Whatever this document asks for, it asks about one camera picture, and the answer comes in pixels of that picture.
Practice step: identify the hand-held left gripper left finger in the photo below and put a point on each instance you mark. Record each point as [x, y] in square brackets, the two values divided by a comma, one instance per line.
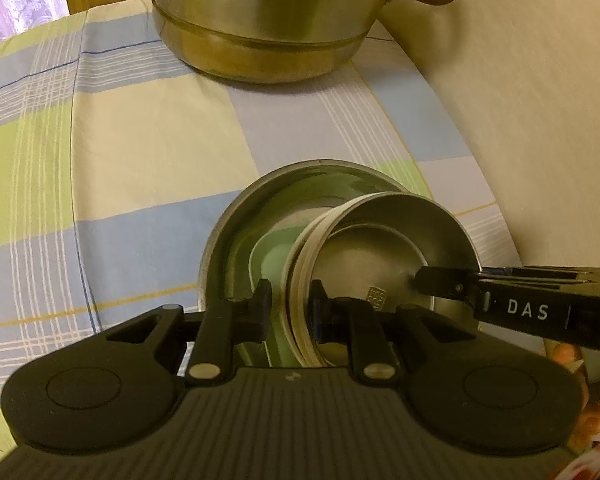
[262, 302]

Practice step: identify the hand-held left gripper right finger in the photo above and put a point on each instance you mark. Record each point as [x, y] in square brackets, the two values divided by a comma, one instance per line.
[320, 310]

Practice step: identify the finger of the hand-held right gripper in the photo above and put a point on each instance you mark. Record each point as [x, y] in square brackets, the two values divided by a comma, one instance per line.
[440, 280]
[540, 271]

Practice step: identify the green square plate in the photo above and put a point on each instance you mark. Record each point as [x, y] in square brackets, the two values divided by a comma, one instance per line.
[270, 260]

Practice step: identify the cream ribbed bowl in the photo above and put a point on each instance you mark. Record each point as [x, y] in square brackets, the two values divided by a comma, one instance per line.
[302, 260]

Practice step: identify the shallow steel plate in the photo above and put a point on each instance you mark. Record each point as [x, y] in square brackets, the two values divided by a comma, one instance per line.
[230, 240]

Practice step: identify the steel bowl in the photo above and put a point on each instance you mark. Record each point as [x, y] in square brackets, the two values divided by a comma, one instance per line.
[370, 260]

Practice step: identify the person's right hand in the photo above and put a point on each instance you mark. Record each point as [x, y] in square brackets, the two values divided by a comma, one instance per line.
[592, 410]

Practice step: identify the red white cloth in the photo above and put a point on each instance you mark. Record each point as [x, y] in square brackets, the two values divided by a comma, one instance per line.
[597, 455]

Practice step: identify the checked pastel tablecloth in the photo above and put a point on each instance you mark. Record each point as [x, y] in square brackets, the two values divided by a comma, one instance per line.
[130, 160]

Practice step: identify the stacked steel steamer pot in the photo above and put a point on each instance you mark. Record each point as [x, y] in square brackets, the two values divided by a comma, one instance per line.
[270, 25]

